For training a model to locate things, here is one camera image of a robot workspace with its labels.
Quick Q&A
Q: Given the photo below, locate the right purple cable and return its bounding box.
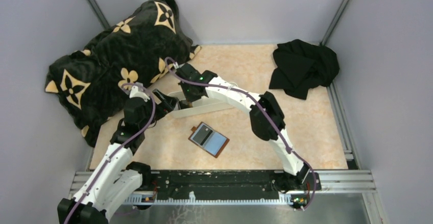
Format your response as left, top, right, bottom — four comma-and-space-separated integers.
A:
164, 57, 321, 212

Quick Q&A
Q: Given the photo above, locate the white slotted cable duct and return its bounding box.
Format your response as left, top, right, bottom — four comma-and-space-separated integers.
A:
122, 193, 294, 206

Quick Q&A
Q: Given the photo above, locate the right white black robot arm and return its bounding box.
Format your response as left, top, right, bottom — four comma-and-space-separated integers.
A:
171, 63, 310, 189

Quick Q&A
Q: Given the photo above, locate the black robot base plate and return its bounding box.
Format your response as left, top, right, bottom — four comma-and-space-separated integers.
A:
138, 170, 322, 200

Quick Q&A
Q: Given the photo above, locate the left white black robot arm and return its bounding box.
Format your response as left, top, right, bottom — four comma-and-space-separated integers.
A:
57, 83, 179, 223

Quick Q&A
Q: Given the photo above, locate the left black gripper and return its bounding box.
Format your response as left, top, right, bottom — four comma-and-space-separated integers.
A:
140, 88, 177, 131

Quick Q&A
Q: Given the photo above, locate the black floral plush pillow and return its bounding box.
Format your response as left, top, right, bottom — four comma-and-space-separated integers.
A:
45, 0, 201, 147

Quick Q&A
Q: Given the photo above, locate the white oblong plastic tray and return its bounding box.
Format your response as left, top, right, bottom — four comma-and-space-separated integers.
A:
170, 96, 234, 118

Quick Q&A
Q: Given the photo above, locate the grey VIP card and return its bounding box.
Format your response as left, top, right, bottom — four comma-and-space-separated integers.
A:
191, 125, 213, 145

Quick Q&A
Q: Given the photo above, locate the black cloth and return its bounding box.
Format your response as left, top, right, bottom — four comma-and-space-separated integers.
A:
269, 39, 340, 100

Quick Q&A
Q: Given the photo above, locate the brown leather card holder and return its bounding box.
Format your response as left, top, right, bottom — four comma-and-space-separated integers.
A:
188, 122, 230, 158

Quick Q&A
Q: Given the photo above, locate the aluminium frame rail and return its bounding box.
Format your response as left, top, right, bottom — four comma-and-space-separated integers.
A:
69, 43, 377, 195

